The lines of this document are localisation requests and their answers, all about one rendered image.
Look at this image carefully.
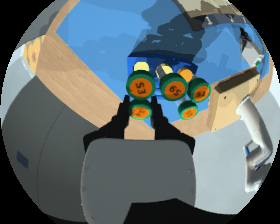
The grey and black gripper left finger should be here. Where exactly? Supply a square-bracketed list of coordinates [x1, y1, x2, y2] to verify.
[83, 95, 130, 154]

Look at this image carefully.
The blue bench mat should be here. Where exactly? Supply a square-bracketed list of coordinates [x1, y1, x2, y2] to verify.
[56, 0, 270, 101]

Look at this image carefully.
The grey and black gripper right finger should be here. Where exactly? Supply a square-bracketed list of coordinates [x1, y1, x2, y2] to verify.
[150, 96, 195, 156]

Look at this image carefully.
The blue tube rack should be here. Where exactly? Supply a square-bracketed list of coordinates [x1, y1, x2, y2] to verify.
[127, 53, 198, 92]

